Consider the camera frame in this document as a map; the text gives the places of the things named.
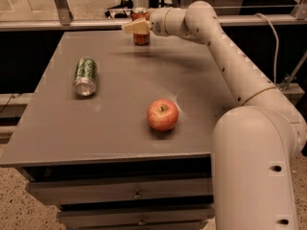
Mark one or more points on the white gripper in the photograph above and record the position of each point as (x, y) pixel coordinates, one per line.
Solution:
(156, 24)

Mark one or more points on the red coke can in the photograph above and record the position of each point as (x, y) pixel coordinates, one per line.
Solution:
(140, 39)

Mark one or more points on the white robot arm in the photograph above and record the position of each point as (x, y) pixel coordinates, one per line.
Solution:
(254, 142)

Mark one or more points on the green soda can lying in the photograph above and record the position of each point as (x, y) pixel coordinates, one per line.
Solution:
(85, 80)

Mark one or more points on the red apple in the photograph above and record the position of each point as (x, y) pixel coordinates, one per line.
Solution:
(162, 115)

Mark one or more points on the grey drawer cabinet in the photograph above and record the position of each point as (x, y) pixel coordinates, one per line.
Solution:
(89, 155)

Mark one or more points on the top drawer knob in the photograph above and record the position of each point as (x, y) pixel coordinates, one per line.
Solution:
(137, 195)

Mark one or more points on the drawer knob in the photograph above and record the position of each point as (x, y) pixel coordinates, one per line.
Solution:
(137, 195)
(142, 222)

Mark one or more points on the metal railing frame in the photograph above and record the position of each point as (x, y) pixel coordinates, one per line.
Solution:
(48, 14)

